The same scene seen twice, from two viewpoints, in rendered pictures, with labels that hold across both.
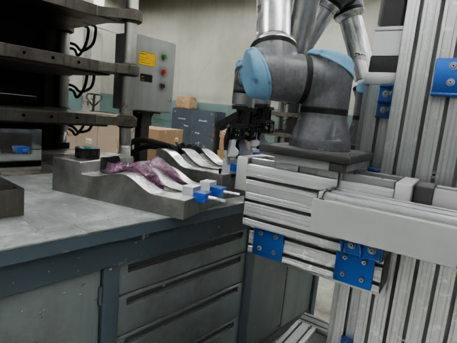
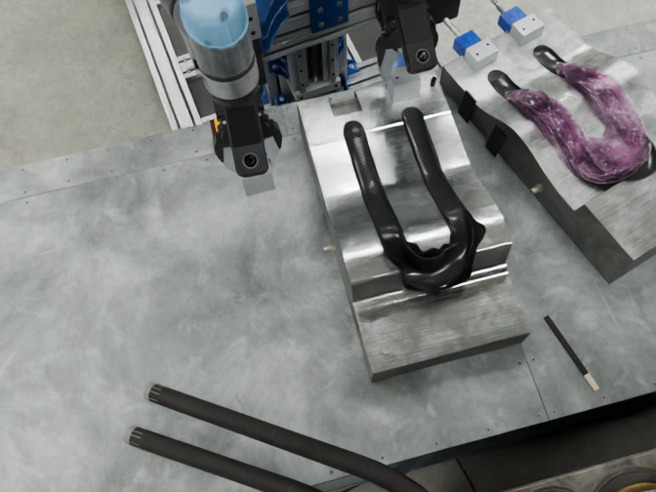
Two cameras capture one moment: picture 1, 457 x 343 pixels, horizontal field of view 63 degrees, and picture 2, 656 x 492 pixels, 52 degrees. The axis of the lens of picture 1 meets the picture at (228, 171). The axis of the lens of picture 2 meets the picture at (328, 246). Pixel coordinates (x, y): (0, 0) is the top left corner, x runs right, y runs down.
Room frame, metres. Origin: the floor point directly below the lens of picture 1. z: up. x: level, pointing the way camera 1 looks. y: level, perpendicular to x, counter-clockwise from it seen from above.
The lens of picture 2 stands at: (2.00, 0.34, 1.89)
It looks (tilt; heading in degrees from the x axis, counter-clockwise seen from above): 66 degrees down; 220
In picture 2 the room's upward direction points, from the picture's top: 5 degrees counter-clockwise
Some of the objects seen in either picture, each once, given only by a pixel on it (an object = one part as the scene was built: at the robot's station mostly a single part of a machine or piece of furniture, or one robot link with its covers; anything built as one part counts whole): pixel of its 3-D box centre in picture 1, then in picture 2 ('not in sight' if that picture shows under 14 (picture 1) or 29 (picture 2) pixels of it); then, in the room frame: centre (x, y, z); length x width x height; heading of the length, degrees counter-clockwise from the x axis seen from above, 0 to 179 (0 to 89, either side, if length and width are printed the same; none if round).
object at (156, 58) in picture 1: (139, 168); not in sight; (2.15, 0.53, 0.74); 0.31 x 0.22 x 1.47; 140
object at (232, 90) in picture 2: (262, 101); (226, 70); (1.63, -0.12, 1.17); 0.08 x 0.08 x 0.05
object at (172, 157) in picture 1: (198, 167); (406, 212); (1.54, 0.13, 0.87); 0.50 x 0.26 x 0.14; 50
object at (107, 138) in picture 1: (101, 144); not in sight; (5.45, 1.91, 0.47); 1.22 x 0.80 x 0.94; 65
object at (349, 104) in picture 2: not in sight; (345, 109); (1.43, -0.08, 0.87); 0.05 x 0.05 x 0.04; 50
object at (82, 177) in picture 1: (139, 180); (582, 127); (1.21, 0.29, 0.86); 0.50 x 0.26 x 0.11; 67
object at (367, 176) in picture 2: (200, 156); (411, 189); (1.52, 0.12, 0.92); 0.35 x 0.16 x 0.09; 50
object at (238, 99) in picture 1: (243, 100); not in sight; (1.33, -0.03, 1.15); 0.08 x 0.08 x 0.05
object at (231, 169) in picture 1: (240, 168); (395, 62); (1.32, -0.04, 0.91); 0.13 x 0.05 x 0.05; 50
